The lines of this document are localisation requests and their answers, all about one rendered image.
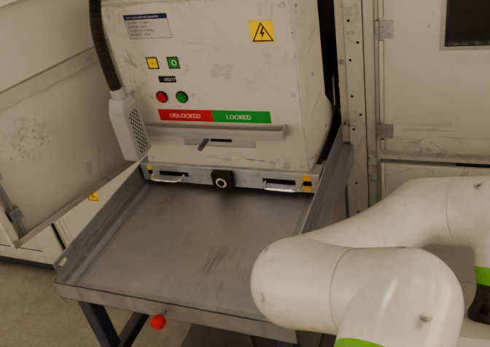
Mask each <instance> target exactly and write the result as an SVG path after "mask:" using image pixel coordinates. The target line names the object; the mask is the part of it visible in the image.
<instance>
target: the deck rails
mask: <svg viewBox="0 0 490 347"><path fill-rule="evenodd" d="M343 146H344V144H343V141H342V130H341V125H340V127H339V129H338V133H337V135H336V137H335V140H334V143H331V145H330V148H329V150H328V152H327V156H326V158H325V160H327V162H326V165H325V167H324V170H323V172H322V176H321V179H320V180H319V184H318V186H317V189H316V192H315V193H312V195H311V198H310V201H309V202H308V206H307V208H306V212H305V213H304V216H303V219H302V222H301V223H300V227H299V229H298V232H297V235H300V234H304V233H308V232H311V231H314V230H315V229H316V226H317V223H318V221H319V217H320V214H321V212H322V208H323V205H324V202H325V199H326V197H327V194H328V191H329V188H330V185H331V182H332V180H333V176H334V173H335V169H336V167H337V164H338V161H339V158H340V156H341V153H342V150H343ZM155 182H156V181H152V180H150V179H145V178H144V175H143V172H142V169H141V166H140V163H139V164H138V165H137V167H136V168H135V169H134V170H133V171H132V173H131V174H130V175H129V176H128V178H127V179H126V180H125V181H124V182H123V183H122V184H121V185H120V186H119V187H118V188H117V190H116V191H115V192H114V193H113V195H112V196H111V197H110V198H109V199H108V201H107V202H105V204H104V205H103V206H102V207H101V208H100V209H99V210H98V212H97V213H96V214H95V215H94V216H93V218H92V219H91V220H90V221H89V222H88V223H87V224H86V225H85V226H84V228H83V229H82V230H81V231H80V232H79V234H78V235H77V236H76V237H75V238H74V240H73V241H72V242H71V243H70V244H69V245H68V246H67V247H66V248H65V250H64V251H63V252H62V253H61V254H60V256H59V257H58V258H57V259H56V260H55V261H54V263H53V264H52V265H53V267H54V268H55V270H56V272H57V274H58V276H59V278H60V280H61V283H62V284H67V285H71V286H75V284H76V283H77V282H78V281H79V280H80V278H81V277H82V276H83V274H84V273H85V272H86V270H87V269H88V268H89V267H90V266H91V264H92V263H93V262H94V260H95V259H96V257H97V256H98V255H99V254H100V253H101V252H102V250H103V249H104V247H105V246H106V245H107V244H108V242H110V240H111V239H112V237H113V236H114V235H115V233H116V232H117V231H118V230H119V229H120V227H121V226H122V225H123V223H124V222H125V221H126V219H127V218H128V217H129V216H130V215H131V213H132V212H133V211H134V209H135V208H136V207H137V206H138V205H139V203H140V202H141V201H142V199H143V198H144V196H145V195H146V194H147V193H148V192H149V191H150V189H151V188H152V186H153V185H154V184H155ZM63 258H66V261H65V262H64V263H63V264H62V266H61V267H60V268H59V266H58V264H59V263H60V262H61V260H62V259H63Z"/></svg>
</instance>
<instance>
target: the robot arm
mask: <svg viewBox="0 0 490 347"><path fill-rule="evenodd" d="M428 245H438V246H460V247H468V248H470V249H472V251H473V266H474V270H475V274H476V280H477V286H476V292H475V297H474V299H473V302H472V304H471V306H470V307H469V308H468V318H469V319H471V320H473V321H476V322H479V323H482V324H488V325H490V175H485V176H452V177H429V178H416V179H411V180H409V181H406V182H404V183H403V184H401V185H400V186H399V187H398V188H397V189H396V190H394V191H393V192H392V193H391V194H389V195H388V196H386V197H385V198H384V199H383V200H381V201H379V202H378V203H376V204H375V205H373V206H371V207H370V208H367V209H366V210H364V211H362V212H360V213H358V214H356V215H354V216H352V217H349V218H348V219H345V220H343V221H340V222H337V223H335V224H333V225H330V226H327V227H323V228H321V229H318V230H314V231H311V232H308V233H304V234H300V235H295V236H292V237H288V238H282V239H280V240H278V241H275V242H273V243H271V244H270V245H269V246H267V247H266V248H265V249H264V250H263V251H262V252H261V253H260V255H259V256H258V257H257V259H256V261H255V263H254V265H253V268H252V273H251V278H250V286H251V292H252V296H253V299H254V302H255V304H256V306H257V307H258V309H259V310H260V312H261V313H262V315H263V316H264V317H265V318H267V319H268V320H269V321H271V322H272V323H274V324H276V325H278V326H280V327H283V328H285V329H289V330H303V331H310V332H320V333H324V334H329V335H336V336H337V337H336V339H335V344H334V347H456V345H457V341H458V338H459V333H460V329H461V326H462V321H463V317H464V296H463V292H462V288H461V286H460V284H459V281H458V279H457V278H456V276H455V275H454V273H453V271H452V270H451V269H450V267H449V266H447V264H445V263H444V261H442V260H441V259H440V258H438V257H436V256H435V255H433V254H431V253H429V252H427V251H425V250H423V249H420V248H422V247H424V246H428Z"/></svg>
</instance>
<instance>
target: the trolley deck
mask: <svg viewBox="0 0 490 347"><path fill-rule="evenodd" d="M353 162H354V149H353V144H352V145H344V146H343V150H342V153H341V156H340V158H339V161H338V164H337V167H336V169H335V173H334V176H333V178H332V182H331V185H330V188H329V191H328V194H327V197H326V199H325V202H324V205H323V208H322V212H321V214H320V217H319V221H318V223H317V226H316V230H318V229H321V228H323V227H327V226H330V225H333V224H335V221H336V218H337V215H338V211H339V208H340V206H341V201H342V199H343V194H344V192H345V189H346V185H347V181H348V179H349V174H350V172H351V167H352V165H353ZM311 195H312V192H277V191H270V190H264V189H259V188H250V187H234V188H233V189H232V190H229V189H220V188H214V186H213V184H197V183H187V182H177V183H173V182H155V184H154V185H153V186H152V188H151V189H150V191H149V192H148V193H147V194H146V195H145V196H144V198H143V199H142V201H141V202H140V203H139V205H138V206H137V207H136V208H135V209H134V211H133V212H132V213H131V215H130V216H129V217H128V218H127V219H126V221H125V222H124V223H123V225H122V226H121V227H120V229H119V230H118V231H117V232H116V233H115V235H114V236H113V237H112V239H111V240H110V242H108V244H107V245H106V246H105V247H104V249H103V250H102V252H101V253H100V254H99V255H98V256H97V257H96V259H95V260H94V262H93V263H92V264H91V266H90V267H89V268H88V269H87V270H86V272H85V273H84V274H83V276H82V277H81V278H80V280H79V281H78V282H77V283H76V284H75V286H71V285H67V284H62V283H61V280H60V278H59V276H58V275H57V276H56V277H55V278H54V279H53V280H52V282H53V283H54V285H55V288H56V289H57V290H58V293H59V295H60V296H61V297H63V298H67V299H71V300H78V301H82V302H86V303H92V304H96V305H104V306H108V307H112V308H119V309H123V310H127V311H133V312H137V313H144V314H148V315H152V316H154V315H157V314H161V312H162V311H163V309H165V310H166V311H167V312H166V314H165V318H167V319H173V320H177V321H184V322H188V323H192V324H199V325H203V326H207V327H213V328H217V329H221V330H228V331H232V332H239V333H243V334H247V335H253V336H257V337H261V338H268V339H272V340H279V341H283V342H287V343H294V344H298V345H299V342H300V338H301V335H302V333H303V331H302V330H289V329H285V328H283V327H280V326H278V325H276V324H274V323H270V322H266V321H264V320H265V317H264V316H263V315H262V313H261V312H260V310H259V309H258V307H257V306H256V304H255V302H254V299H253V296H252V292H251V286H250V278H251V273H252V268H253V265H254V263H255V261H256V259H257V257H258V256H259V255H260V253H261V252H262V251H263V250H264V249H265V248H266V247H267V246H269V245H270V244H271V243H273V242H275V241H278V240H280V239H282V238H288V237H292V236H295V235H297V233H298V229H299V227H300V223H301V222H302V219H303V216H304V213H305V212H306V208H307V206H308V202H309V201H310V198H311Z"/></svg>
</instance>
